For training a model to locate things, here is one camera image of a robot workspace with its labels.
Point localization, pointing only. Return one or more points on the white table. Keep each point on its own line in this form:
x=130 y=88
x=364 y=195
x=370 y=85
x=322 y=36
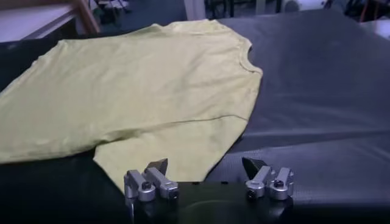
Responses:
x=27 y=24

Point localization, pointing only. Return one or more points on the yellow-green t-shirt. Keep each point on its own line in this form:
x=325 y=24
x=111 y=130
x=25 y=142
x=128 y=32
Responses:
x=137 y=91

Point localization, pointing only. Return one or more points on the wooden partition screen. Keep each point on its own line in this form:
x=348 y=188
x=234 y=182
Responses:
x=88 y=21

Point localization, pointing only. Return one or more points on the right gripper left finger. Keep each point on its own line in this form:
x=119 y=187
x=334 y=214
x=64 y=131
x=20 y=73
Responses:
x=158 y=181

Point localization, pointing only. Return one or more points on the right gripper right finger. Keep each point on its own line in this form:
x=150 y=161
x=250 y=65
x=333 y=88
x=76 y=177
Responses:
x=262 y=179

